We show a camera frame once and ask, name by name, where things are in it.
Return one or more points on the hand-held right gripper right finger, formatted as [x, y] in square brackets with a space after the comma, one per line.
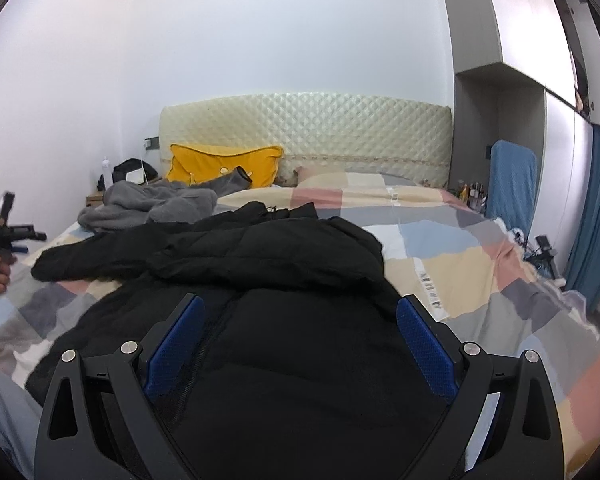
[425, 350]

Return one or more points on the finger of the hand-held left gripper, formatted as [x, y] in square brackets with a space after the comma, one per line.
[27, 232]
[22, 248]

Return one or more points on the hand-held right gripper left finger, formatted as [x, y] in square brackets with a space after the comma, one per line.
[175, 345]

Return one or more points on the black jacket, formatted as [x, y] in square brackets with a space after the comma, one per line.
[280, 360]

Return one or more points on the patchwork bed cover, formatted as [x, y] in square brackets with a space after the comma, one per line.
[455, 260]

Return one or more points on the white bottle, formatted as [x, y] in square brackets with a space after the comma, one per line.
[106, 172]

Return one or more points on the grey fleece garment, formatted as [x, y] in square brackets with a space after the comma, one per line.
[145, 205]

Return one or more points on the black bag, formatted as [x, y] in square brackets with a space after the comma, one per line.
[127, 165]

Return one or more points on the white box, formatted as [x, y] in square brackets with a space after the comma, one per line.
[136, 176]

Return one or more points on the row of small bottles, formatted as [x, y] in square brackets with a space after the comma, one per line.
[472, 192]

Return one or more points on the person's grey pants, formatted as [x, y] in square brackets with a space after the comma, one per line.
[5, 420]

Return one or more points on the yellow pillow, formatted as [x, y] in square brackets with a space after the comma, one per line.
[205, 165]

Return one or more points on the blue towel on chair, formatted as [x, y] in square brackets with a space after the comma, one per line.
[510, 185]

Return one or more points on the pink pillow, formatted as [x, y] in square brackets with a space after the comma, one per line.
[317, 175]

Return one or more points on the blue curtain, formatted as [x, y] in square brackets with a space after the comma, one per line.
[595, 210]

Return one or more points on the cream quilted headboard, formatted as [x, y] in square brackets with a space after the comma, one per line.
[330, 130]

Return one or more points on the grey white wardrobe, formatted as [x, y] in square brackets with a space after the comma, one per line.
[520, 20]

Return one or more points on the wall socket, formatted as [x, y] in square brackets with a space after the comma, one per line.
[151, 143]

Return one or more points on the black camera tripod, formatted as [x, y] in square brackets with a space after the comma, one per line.
[544, 245]

